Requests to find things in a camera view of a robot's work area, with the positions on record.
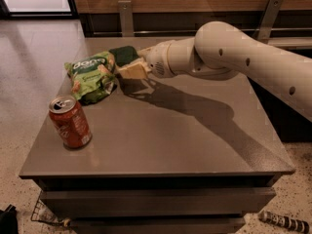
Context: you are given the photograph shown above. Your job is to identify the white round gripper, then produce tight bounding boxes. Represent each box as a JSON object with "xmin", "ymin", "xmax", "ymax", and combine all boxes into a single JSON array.
[{"xmin": 117, "ymin": 40, "xmax": 175, "ymax": 79}]

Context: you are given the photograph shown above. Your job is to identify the green and yellow sponge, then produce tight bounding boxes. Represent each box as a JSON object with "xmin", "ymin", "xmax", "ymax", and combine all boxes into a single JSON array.
[{"xmin": 109, "ymin": 46, "xmax": 139, "ymax": 67}]

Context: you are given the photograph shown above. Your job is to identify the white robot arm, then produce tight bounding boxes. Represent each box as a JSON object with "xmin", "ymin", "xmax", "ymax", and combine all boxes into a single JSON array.
[{"xmin": 118, "ymin": 21, "xmax": 312, "ymax": 121}]

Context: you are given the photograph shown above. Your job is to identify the green rice chip bag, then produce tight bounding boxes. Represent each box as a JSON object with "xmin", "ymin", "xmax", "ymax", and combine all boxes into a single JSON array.
[{"xmin": 64, "ymin": 51, "xmax": 115, "ymax": 104}]

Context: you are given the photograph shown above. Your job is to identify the red soda can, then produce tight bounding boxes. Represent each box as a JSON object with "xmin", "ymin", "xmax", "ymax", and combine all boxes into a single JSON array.
[{"xmin": 49, "ymin": 95, "xmax": 92, "ymax": 149}]

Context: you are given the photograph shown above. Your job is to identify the black object on floor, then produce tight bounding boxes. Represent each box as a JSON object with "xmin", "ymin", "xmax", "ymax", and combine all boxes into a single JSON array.
[{"xmin": 0, "ymin": 205, "xmax": 19, "ymax": 234}]

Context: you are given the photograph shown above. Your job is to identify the black white striped cylinder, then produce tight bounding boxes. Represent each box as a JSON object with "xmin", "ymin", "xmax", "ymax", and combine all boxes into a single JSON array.
[{"xmin": 258, "ymin": 211, "xmax": 310, "ymax": 234}]

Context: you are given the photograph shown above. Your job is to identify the left metal bracket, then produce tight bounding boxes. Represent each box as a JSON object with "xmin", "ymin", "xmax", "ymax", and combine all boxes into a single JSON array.
[{"xmin": 118, "ymin": 0, "xmax": 135, "ymax": 37}]

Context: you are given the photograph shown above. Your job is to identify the metal bracket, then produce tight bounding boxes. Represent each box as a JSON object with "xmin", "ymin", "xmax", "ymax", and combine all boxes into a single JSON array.
[
  {"xmin": 118, "ymin": 0, "xmax": 135, "ymax": 37},
  {"xmin": 253, "ymin": 0, "xmax": 284, "ymax": 43}
]

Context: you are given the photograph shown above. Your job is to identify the horizontal metal rail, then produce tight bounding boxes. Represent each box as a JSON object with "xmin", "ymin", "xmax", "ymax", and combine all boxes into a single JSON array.
[{"xmin": 92, "ymin": 27, "xmax": 312, "ymax": 37}]

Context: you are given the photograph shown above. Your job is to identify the right metal bracket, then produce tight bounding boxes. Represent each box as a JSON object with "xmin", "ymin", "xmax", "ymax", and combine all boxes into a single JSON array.
[{"xmin": 253, "ymin": 0, "xmax": 284, "ymax": 43}]

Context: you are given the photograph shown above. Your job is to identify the wire basket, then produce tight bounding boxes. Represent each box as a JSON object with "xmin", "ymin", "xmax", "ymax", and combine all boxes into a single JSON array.
[{"xmin": 31, "ymin": 198, "xmax": 63, "ymax": 226}]

